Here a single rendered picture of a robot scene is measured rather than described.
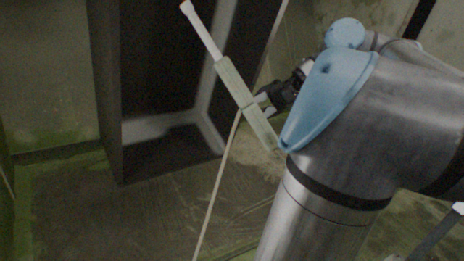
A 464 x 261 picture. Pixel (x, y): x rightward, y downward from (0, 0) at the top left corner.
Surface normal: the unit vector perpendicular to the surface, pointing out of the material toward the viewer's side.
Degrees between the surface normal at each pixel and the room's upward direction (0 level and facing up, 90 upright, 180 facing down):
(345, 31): 48
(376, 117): 62
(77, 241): 0
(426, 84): 22
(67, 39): 57
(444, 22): 90
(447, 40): 90
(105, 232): 0
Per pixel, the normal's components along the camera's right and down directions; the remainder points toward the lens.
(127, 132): 0.26, -0.66
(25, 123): 0.49, 0.06
